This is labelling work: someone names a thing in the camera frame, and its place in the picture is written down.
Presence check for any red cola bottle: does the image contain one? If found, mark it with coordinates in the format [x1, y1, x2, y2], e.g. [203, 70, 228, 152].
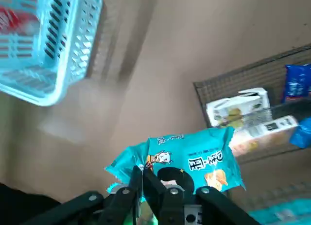
[0, 6, 41, 37]

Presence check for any black wire rack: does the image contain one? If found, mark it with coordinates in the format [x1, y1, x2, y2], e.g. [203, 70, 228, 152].
[193, 44, 311, 211]

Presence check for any long blue cookie pack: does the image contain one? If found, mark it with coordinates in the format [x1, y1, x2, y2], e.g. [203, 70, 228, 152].
[289, 118, 311, 149]

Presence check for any white box green picture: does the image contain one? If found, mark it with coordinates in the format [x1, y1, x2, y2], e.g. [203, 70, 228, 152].
[206, 87, 270, 128]

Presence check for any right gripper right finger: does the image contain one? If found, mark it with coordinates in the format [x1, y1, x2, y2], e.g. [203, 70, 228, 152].
[143, 170, 262, 225]

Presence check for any teal chips bag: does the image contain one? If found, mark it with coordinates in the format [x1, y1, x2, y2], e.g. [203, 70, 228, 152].
[104, 126, 246, 194]

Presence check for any tan and white box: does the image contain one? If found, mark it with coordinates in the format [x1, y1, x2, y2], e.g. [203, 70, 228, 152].
[229, 115, 299, 157]

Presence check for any blue snack bag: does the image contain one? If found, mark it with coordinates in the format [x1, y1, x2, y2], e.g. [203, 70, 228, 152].
[281, 63, 311, 104]

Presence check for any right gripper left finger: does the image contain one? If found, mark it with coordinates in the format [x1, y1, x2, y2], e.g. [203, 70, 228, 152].
[23, 165, 142, 225]

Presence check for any light blue plastic basket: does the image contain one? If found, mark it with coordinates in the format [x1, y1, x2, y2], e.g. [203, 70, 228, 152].
[0, 0, 104, 107]

